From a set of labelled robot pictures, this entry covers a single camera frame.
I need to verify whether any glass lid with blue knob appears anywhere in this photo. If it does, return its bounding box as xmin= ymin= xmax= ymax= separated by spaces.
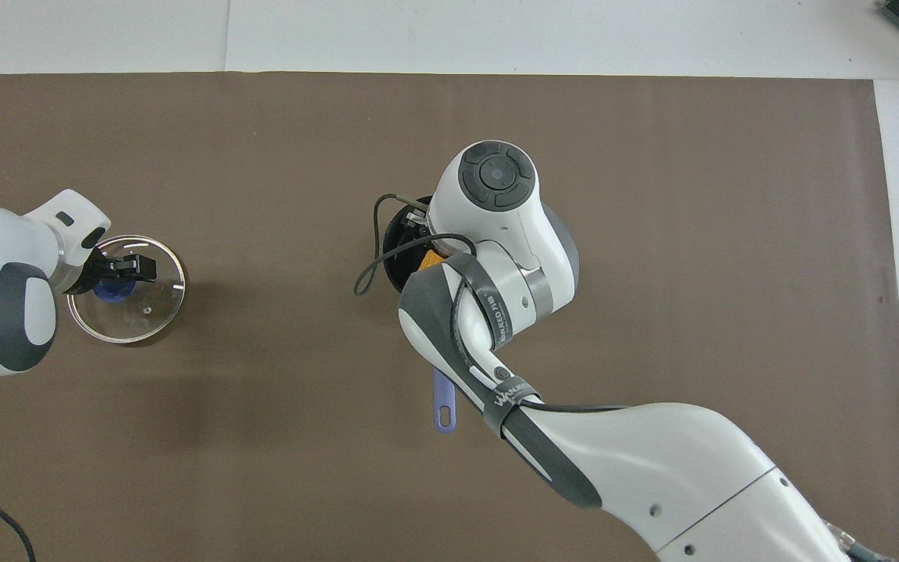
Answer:
xmin=66 ymin=234 xmax=188 ymax=345

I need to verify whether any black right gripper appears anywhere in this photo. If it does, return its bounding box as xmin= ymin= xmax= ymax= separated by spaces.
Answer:
xmin=400 ymin=201 xmax=437 ymax=236

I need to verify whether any dark pot with purple handle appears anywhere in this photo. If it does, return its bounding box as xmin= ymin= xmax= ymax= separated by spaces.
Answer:
xmin=381 ymin=194 xmax=459 ymax=435

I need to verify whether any brown table mat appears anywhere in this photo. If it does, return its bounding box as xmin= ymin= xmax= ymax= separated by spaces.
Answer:
xmin=0 ymin=72 xmax=899 ymax=562

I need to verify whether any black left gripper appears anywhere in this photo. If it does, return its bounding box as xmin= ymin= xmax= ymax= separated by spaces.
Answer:
xmin=66 ymin=253 xmax=159 ymax=297

